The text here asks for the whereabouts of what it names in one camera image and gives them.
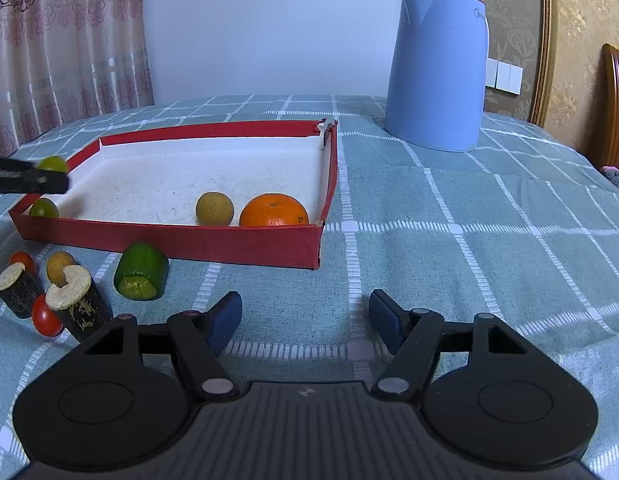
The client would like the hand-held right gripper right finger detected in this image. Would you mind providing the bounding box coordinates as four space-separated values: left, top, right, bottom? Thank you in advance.
368 289 533 402

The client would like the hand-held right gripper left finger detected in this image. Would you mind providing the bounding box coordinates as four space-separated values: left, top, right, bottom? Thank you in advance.
82 291 243 402

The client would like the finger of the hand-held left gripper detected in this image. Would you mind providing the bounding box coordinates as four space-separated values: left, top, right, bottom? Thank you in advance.
0 156 70 195

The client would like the red cardboard box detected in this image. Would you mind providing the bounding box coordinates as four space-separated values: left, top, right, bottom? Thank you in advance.
9 119 339 271

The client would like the red cherry tomato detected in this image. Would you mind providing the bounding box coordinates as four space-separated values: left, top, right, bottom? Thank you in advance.
31 294 65 337
10 251 36 277

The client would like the tan round fruit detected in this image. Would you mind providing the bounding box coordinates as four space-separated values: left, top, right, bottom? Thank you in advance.
46 251 78 285
196 191 235 226

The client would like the green cucumber piece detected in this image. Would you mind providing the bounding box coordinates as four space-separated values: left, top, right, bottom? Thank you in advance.
114 242 169 302

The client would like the cucumber chunk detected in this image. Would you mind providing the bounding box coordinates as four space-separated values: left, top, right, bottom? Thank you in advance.
0 263 44 319
45 265 114 342

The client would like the teal checked cloth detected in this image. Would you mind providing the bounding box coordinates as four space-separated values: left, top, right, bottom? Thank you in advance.
0 94 619 480

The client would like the orange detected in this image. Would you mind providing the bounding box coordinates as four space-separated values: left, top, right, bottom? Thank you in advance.
239 193 309 228

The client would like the pink patterned curtain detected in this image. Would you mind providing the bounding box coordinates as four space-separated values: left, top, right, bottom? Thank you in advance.
0 0 155 158

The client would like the blue electric kettle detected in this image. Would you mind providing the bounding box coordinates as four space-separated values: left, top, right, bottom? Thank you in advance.
384 0 491 153

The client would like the white wall switch panel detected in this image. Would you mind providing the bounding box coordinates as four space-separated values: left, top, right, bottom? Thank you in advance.
485 58 524 95

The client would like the gold wall frame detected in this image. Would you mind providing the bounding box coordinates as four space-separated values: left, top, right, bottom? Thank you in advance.
431 0 560 128

